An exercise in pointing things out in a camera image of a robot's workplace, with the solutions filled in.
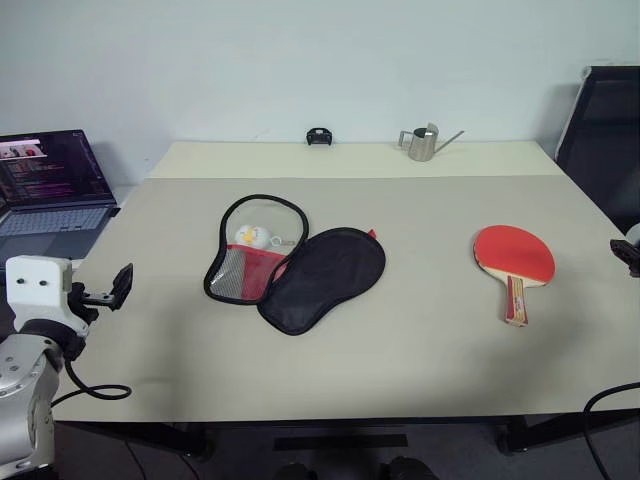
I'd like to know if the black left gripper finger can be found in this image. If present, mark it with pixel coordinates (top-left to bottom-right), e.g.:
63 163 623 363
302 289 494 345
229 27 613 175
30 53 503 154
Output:
82 263 135 312

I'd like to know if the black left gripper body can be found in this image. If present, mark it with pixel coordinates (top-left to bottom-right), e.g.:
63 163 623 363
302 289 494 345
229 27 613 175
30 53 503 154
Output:
67 281 101 334

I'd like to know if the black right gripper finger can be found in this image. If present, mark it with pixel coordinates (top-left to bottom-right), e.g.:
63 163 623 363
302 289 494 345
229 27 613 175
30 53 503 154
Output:
609 238 640 278

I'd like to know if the red table tennis paddle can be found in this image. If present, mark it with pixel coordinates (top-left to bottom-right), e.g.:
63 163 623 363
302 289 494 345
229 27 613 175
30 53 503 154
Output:
472 224 558 328

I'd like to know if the white plush duck keychain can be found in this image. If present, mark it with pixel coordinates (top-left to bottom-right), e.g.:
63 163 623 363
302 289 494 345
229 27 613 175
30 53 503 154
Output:
234 223 297 250

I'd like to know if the red black paddle case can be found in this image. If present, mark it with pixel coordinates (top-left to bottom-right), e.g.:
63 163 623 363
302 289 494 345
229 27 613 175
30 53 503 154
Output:
202 193 387 337

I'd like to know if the open grey laptop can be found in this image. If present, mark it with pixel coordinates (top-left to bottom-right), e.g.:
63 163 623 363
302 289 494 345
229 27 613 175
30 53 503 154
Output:
0 129 122 261

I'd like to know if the black mesh office chair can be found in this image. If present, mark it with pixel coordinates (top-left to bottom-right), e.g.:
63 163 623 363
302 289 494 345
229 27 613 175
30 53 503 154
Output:
555 65 640 234

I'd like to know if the steel watering can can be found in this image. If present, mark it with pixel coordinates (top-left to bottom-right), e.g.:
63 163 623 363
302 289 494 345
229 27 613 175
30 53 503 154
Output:
398 121 466 163

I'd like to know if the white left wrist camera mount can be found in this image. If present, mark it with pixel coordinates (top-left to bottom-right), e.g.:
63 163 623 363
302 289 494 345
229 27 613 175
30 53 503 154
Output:
4 255 75 332

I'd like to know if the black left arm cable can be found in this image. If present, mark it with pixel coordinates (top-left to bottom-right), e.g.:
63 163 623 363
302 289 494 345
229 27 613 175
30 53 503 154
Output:
49 357 133 409

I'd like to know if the black table frame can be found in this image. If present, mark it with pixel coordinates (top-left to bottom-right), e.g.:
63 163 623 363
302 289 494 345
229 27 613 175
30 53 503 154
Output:
54 412 640 457

